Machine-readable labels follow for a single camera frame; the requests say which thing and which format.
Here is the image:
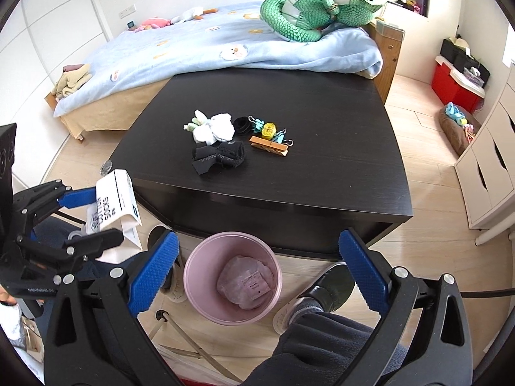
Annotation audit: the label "white cotton socks box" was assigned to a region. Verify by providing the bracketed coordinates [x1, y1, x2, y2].
[84, 169, 143, 264]

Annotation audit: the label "black socks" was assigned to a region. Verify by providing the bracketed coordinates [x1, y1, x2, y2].
[192, 141, 245, 175]

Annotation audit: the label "green white twisted sock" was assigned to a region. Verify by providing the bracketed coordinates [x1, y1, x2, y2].
[183, 110, 209, 133]

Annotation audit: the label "black hair scrunchie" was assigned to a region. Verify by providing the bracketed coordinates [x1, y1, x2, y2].
[232, 116, 253, 135]

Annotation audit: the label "wooden clothespin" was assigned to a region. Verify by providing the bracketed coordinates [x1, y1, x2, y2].
[250, 136, 289, 157]

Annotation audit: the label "yellow tape roll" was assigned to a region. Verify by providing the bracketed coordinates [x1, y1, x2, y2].
[261, 122, 277, 140]

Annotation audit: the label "teal binder clip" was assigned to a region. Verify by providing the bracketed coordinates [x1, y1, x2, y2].
[248, 115, 265, 133]

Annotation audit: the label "pink trash bin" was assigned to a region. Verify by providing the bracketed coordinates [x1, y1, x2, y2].
[183, 232, 283, 326]

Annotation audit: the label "folded beige towels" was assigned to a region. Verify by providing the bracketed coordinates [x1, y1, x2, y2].
[51, 64, 92, 100]

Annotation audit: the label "black wooden table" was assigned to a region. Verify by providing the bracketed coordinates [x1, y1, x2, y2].
[111, 68, 413, 259]

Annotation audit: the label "white drawer cabinet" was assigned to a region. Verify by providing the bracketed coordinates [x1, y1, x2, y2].
[455, 71, 515, 229]

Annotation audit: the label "blue binder clip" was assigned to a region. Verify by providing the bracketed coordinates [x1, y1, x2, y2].
[271, 128, 294, 146]

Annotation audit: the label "brown pet bed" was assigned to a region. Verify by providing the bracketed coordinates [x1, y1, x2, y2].
[437, 106, 481, 156]

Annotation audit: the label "pink plush toy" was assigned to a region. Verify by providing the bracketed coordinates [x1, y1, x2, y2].
[134, 17, 171, 32]

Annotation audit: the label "white goose plush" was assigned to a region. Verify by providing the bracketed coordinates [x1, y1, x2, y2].
[169, 8, 218, 24]

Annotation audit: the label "red storage box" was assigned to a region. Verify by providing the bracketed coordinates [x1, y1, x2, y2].
[431, 55, 485, 113]

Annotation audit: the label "light blue blanket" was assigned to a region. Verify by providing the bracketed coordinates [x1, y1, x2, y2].
[53, 2, 383, 117]

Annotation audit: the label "green dragon plush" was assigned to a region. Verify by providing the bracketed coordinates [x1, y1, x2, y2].
[260, 0, 384, 43]

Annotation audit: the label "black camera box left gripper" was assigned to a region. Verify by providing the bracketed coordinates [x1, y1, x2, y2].
[0, 123, 17, 236]

